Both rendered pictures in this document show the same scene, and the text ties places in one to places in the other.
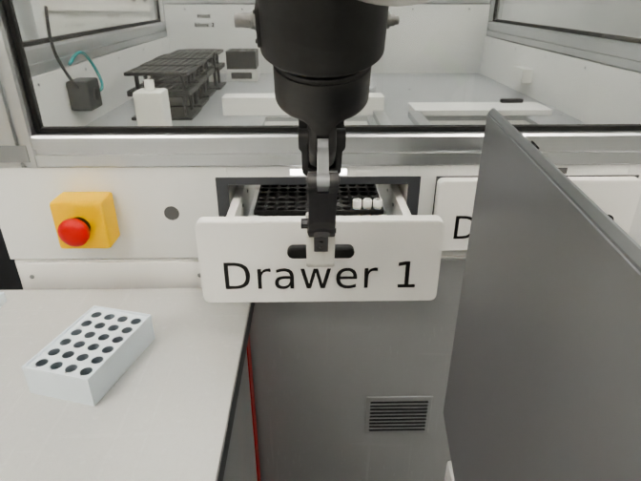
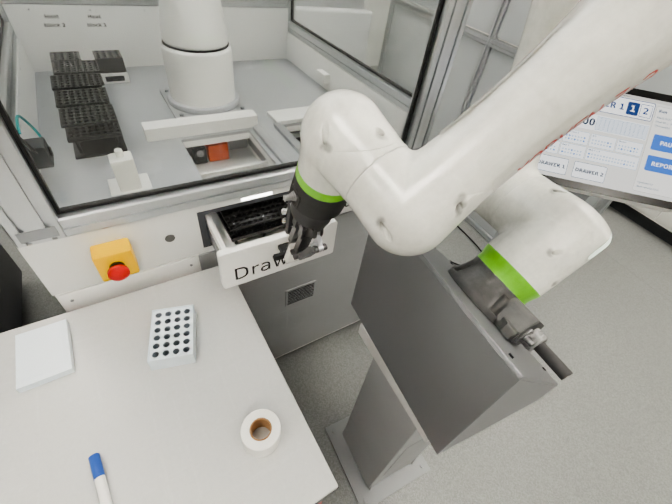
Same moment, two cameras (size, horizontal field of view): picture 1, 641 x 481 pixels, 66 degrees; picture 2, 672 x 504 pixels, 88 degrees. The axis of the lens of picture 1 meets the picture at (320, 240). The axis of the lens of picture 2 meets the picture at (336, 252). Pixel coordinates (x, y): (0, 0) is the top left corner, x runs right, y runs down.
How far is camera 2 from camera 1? 0.39 m
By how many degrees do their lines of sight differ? 35
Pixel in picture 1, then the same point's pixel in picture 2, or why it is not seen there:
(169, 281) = (171, 273)
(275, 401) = not seen: hidden behind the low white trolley
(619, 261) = (453, 300)
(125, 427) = (221, 365)
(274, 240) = (260, 251)
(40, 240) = (75, 278)
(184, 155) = (176, 205)
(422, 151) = not seen: hidden behind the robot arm
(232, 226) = (239, 252)
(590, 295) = (442, 302)
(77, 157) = (99, 224)
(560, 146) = not seen: hidden behind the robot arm
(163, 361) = (211, 325)
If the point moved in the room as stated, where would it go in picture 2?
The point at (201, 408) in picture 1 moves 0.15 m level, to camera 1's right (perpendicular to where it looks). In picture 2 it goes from (250, 342) to (311, 317)
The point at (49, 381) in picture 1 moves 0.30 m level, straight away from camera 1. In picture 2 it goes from (166, 361) to (57, 301)
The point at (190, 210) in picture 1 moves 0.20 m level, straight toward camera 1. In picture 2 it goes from (182, 233) to (231, 284)
